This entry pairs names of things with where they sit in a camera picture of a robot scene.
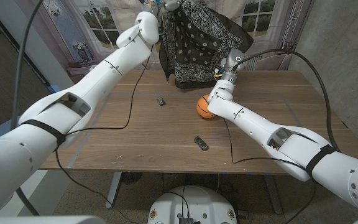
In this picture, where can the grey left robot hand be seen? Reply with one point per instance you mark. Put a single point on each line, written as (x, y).
(171, 4)

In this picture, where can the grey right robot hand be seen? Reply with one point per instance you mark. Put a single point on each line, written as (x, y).
(233, 62)

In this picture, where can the black paisley bandana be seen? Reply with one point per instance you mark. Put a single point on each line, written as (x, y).
(197, 46)

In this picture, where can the small orange basketball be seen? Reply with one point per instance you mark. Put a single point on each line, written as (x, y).
(202, 109)

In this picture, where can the small black remote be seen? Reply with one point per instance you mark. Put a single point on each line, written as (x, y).
(201, 143)

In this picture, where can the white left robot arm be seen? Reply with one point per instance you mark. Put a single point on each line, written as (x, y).
(73, 102)

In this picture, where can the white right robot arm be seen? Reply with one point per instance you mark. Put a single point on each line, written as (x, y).
(259, 124)

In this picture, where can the printed window backdrop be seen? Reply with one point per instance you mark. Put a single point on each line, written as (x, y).
(104, 25)

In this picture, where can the small dark metal gadget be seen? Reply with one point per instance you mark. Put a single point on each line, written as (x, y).
(161, 101)

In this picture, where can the grey table leg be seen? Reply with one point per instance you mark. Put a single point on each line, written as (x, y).
(272, 193)

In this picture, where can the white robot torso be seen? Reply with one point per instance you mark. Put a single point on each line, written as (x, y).
(192, 207)

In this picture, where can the grey power adapter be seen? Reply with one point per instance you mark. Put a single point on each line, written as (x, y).
(243, 213)

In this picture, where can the black round floor object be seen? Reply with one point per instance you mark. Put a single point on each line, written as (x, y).
(131, 177)

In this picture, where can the white table leg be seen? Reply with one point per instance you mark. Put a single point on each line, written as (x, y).
(113, 189)

